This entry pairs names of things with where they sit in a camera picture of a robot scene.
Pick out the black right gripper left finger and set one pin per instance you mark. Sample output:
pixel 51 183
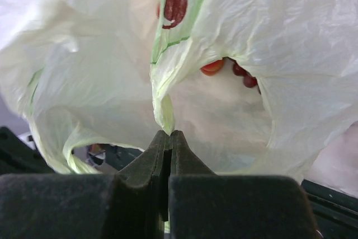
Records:
pixel 144 182

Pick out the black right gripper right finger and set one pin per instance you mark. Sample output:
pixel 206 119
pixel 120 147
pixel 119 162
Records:
pixel 183 160

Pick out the dark red grape bunch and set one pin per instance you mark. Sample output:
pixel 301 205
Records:
pixel 248 80

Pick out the green avocado print plastic bag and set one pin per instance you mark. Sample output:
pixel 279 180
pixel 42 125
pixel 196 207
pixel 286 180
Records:
pixel 83 72

